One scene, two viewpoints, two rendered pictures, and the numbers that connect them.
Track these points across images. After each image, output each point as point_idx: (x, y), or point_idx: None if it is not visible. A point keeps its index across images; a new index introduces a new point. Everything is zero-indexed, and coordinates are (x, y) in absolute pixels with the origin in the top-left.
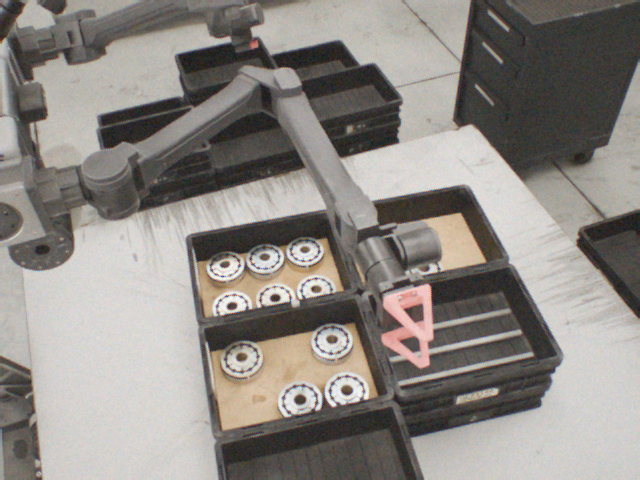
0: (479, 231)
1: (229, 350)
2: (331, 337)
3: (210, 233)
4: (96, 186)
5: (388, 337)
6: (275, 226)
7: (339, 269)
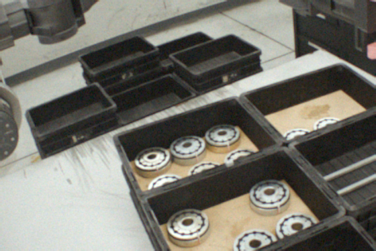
0: (362, 93)
1: (173, 219)
2: (268, 191)
3: (133, 130)
4: (39, 1)
5: (374, 45)
6: (191, 117)
7: (257, 141)
